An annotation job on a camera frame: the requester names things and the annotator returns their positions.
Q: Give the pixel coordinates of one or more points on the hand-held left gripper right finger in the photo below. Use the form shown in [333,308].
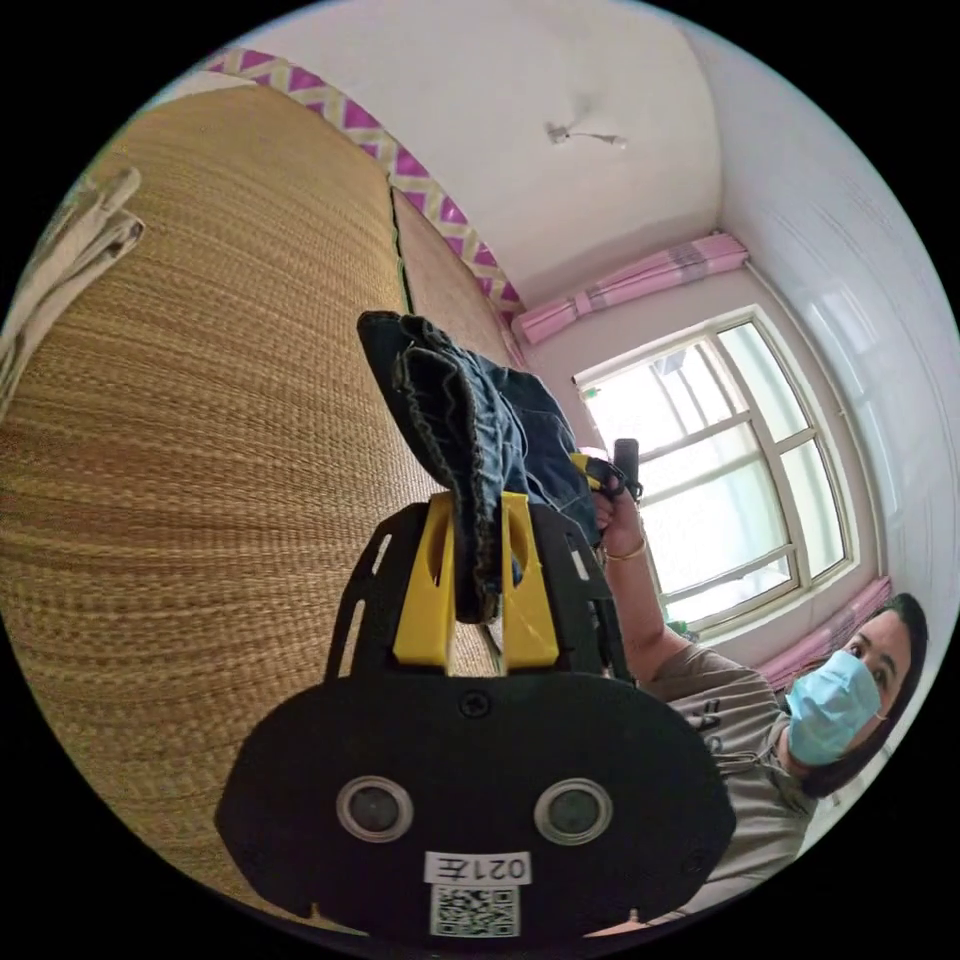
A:
[531,607]

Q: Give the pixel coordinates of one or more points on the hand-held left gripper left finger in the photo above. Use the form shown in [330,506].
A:
[421,592]

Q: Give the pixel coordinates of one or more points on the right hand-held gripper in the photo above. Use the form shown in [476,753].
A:
[609,478]

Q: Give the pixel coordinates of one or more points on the blue jeans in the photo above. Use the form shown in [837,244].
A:
[480,420]

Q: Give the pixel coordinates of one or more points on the person's right forearm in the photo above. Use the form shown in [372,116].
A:
[637,607]

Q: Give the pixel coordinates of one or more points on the person's right hand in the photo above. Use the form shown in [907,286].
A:
[621,525]

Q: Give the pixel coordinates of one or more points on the window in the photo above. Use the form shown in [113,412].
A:
[720,465]

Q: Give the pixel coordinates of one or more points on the pink curtain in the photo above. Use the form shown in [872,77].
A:
[832,637]
[637,281]

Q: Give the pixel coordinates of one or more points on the person's body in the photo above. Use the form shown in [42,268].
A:
[757,750]

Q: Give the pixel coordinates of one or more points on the bed with woven mat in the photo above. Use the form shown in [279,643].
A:
[210,420]

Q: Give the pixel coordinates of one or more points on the pile of clothes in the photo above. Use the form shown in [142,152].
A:
[60,277]

